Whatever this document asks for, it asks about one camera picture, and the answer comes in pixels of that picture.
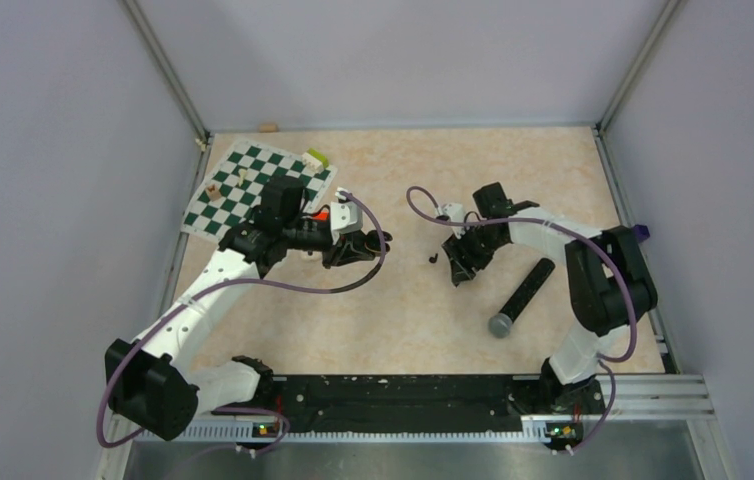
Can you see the green white chessboard mat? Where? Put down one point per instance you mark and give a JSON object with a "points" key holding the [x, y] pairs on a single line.
{"points": [[210, 220]]}

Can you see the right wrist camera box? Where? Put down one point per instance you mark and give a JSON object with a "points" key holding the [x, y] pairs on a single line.
{"points": [[454, 213]]}

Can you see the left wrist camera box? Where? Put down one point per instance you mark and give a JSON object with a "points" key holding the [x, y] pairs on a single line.
{"points": [[344, 218]]}

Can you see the black microphone grey head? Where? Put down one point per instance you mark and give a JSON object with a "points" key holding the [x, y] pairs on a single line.
{"points": [[501, 323]]}

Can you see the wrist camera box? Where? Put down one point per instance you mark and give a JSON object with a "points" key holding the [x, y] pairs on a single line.
{"points": [[454, 213], [344, 218]]}

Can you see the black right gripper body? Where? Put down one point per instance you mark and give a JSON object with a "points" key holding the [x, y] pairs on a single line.
{"points": [[474, 242]]}

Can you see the small purple object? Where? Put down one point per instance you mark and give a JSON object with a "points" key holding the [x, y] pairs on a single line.
{"points": [[641, 232]]}

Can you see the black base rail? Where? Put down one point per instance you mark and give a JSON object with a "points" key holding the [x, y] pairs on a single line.
{"points": [[418, 404]]}

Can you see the wooden cork piece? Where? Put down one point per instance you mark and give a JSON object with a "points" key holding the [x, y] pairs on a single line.
{"points": [[268, 128]]}

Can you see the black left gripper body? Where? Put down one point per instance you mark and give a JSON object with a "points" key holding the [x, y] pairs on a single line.
{"points": [[336, 254]]}

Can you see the small wooden cube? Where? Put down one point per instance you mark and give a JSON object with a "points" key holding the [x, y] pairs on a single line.
{"points": [[212, 193]]}

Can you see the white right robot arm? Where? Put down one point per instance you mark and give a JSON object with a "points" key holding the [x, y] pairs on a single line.
{"points": [[609, 284]]}

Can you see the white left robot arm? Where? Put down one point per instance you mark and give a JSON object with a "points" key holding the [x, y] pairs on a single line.
{"points": [[149, 380]]}

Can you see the black charging case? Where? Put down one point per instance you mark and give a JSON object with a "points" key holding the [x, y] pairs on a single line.
{"points": [[375, 239]]}

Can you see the green white toy block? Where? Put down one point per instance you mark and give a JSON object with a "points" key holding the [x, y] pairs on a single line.
{"points": [[315, 161]]}

